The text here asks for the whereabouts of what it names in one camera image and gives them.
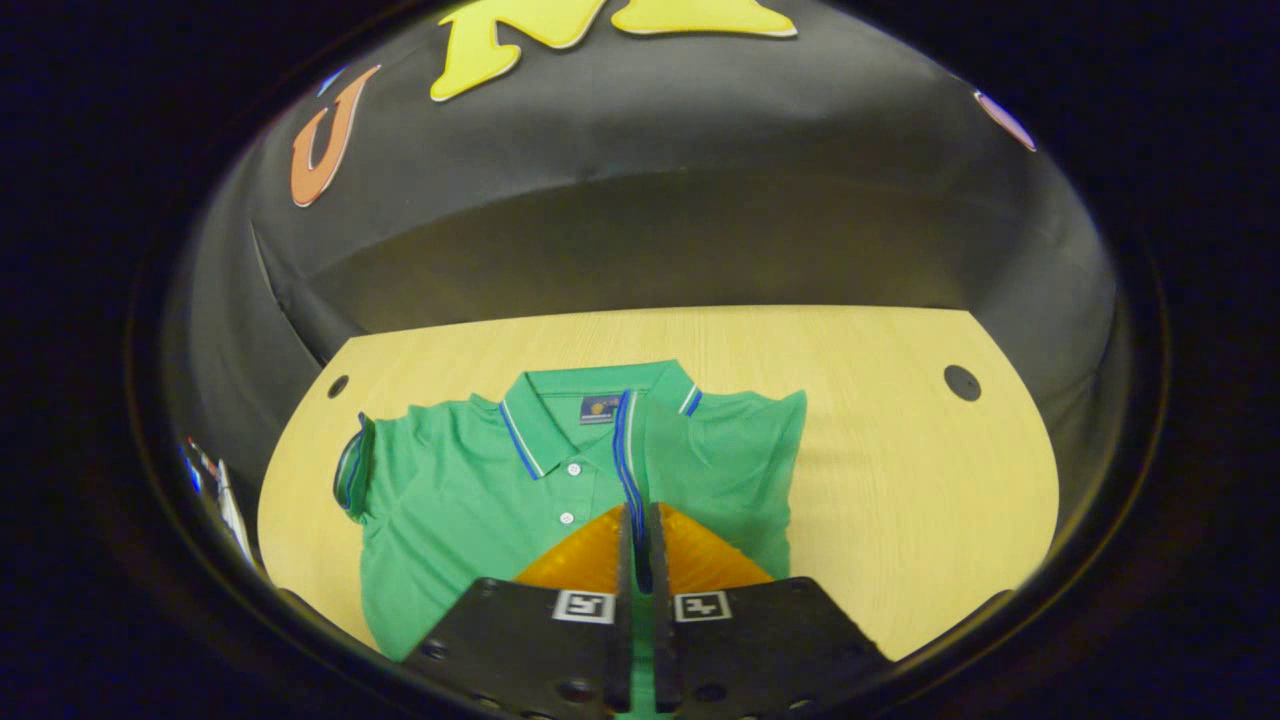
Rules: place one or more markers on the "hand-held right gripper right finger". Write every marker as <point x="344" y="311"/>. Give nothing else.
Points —
<point x="662" y="650"/>

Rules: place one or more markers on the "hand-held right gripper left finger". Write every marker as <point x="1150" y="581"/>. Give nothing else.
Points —
<point x="626" y="640"/>

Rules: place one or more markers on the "black round table grommet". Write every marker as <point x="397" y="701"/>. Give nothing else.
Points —
<point x="338" y="386"/>
<point x="962" y="382"/>

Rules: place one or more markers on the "green T-shirt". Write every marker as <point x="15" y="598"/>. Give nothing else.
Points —
<point x="450" y="500"/>

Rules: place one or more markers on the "black backdrop cloth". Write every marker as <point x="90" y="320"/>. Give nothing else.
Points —
<point x="650" y="200"/>

